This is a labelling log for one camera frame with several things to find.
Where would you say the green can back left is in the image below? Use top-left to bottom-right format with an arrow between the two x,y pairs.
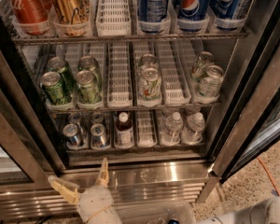
48,57 -> 74,93

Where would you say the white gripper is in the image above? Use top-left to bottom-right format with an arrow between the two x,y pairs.
48,158 -> 122,224

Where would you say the green can front left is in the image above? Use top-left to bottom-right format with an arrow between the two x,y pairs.
40,72 -> 71,105

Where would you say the clear water bottle right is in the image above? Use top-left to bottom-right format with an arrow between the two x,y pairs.
181,112 -> 205,145

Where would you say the empty white tray bottom shelf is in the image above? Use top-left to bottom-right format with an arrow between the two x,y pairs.
136,111 -> 157,147

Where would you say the white green can front right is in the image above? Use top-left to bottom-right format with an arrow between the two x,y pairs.
198,64 -> 224,98

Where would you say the clear plastic bin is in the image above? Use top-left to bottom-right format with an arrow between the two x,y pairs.
118,202 -> 196,224

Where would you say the white can back middle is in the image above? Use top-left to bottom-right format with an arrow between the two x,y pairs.
138,53 -> 158,74

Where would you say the empty white tray shelf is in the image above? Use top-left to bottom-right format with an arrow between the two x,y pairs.
136,111 -> 157,147
107,42 -> 133,107

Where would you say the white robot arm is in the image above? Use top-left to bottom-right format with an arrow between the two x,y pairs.
48,159 -> 280,224

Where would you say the white can front middle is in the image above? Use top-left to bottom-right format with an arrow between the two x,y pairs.
139,68 -> 161,101

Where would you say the red coca-cola can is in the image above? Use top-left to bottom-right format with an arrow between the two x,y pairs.
8,0 -> 49,35

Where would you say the orange cable on floor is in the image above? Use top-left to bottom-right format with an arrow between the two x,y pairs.
257,156 -> 280,198

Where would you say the stainless steel fridge cabinet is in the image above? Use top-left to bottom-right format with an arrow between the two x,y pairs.
0,0 -> 280,221

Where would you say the fridge door right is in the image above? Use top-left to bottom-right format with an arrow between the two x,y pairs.
208,3 -> 280,185

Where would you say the white green can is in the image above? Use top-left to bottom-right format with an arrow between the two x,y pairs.
198,64 -> 224,98
190,51 -> 214,81

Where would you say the blue pepsi can right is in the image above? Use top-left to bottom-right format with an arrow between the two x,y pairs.
210,0 -> 252,31

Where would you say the white green can back right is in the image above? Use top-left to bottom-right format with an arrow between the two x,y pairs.
190,51 -> 214,81

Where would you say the blue pepsi can middle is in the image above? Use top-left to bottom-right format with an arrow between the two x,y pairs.
177,0 -> 210,33

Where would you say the clear water bottle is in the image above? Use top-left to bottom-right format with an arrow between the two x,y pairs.
161,112 -> 183,147
181,112 -> 205,145

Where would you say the gold soda can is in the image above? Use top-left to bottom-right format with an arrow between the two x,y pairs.
52,0 -> 91,36

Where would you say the blue pepsi can left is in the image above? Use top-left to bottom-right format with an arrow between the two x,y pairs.
137,0 -> 168,34

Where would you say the empty white tray middle right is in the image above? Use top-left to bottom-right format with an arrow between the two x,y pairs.
155,41 -> 191,105

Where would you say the clear water bottle left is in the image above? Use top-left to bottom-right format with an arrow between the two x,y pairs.
161,112 -> 183,147

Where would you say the blue pepsi can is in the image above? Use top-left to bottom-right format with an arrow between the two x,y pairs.
137,0 -> 168,34
210,0 -> 252,31
177,0 -> 210,33

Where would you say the empty white tray middle shelf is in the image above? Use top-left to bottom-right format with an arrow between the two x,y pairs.
107,42 -> 133,107

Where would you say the dark drink bottle white cap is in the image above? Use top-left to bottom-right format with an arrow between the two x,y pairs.
116,112 -> 133,148

